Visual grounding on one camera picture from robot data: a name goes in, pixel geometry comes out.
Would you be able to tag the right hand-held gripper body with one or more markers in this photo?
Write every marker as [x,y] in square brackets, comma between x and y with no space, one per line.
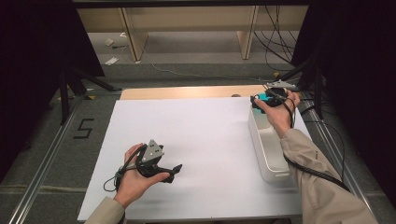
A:
[278,93]

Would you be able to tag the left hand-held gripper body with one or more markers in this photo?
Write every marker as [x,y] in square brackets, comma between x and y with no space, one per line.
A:
[152,154]

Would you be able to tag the white plastic bin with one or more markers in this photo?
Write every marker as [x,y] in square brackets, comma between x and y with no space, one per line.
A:
[269,149]

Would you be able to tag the person's right hand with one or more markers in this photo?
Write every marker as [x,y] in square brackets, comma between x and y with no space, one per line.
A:
[281,118]

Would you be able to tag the person's left hand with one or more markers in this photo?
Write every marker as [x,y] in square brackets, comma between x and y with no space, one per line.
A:
[134,186]

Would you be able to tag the white table cover sheet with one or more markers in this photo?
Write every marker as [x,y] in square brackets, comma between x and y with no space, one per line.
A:
[186,140]

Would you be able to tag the black tripod stand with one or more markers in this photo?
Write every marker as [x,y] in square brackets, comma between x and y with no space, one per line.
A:
[64,99]
[317,93]

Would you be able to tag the light wooden table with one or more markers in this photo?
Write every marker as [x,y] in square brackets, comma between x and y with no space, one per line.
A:
[186,92]

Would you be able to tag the black curtain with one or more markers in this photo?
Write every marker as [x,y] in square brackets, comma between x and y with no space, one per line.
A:
[364,77]
[31,62]

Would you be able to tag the white paper scrap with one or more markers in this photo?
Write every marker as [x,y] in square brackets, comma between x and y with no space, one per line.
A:
[109,42]
[111,61]

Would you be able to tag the beige wooden desk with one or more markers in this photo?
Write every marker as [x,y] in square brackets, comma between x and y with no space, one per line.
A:
[186,17]

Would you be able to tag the aluminium floor rail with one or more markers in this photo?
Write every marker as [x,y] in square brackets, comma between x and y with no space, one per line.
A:
[339,165]
[40,174]

